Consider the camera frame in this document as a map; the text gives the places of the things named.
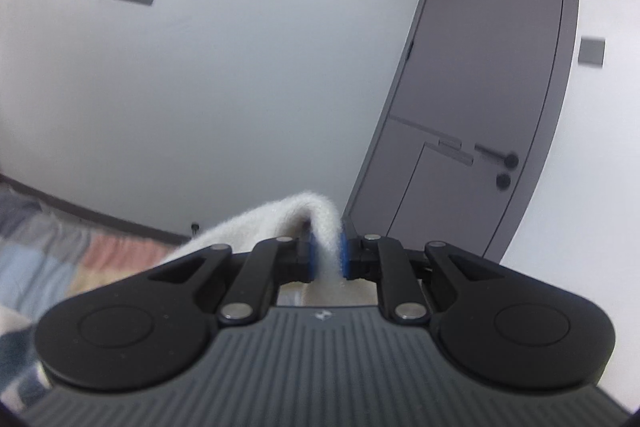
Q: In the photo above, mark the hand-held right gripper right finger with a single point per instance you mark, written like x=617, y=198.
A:
x=395, y=277

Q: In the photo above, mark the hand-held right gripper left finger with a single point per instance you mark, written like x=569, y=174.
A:
x=257, y=277

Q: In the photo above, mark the cream sweater with striped cuffs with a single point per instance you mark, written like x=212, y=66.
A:
x=310, y=212

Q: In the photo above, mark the small black object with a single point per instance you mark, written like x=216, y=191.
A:
x=195, y=227

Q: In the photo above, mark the black door lock knob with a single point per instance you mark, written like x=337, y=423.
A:
x=503, y=181

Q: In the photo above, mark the patchwork quilt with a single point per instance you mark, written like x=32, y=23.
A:
x=45, y=252

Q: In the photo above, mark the grey door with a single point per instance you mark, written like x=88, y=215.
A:
x=480, y=57

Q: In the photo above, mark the small grey wall switch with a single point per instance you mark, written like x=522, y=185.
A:
x=592, y=52

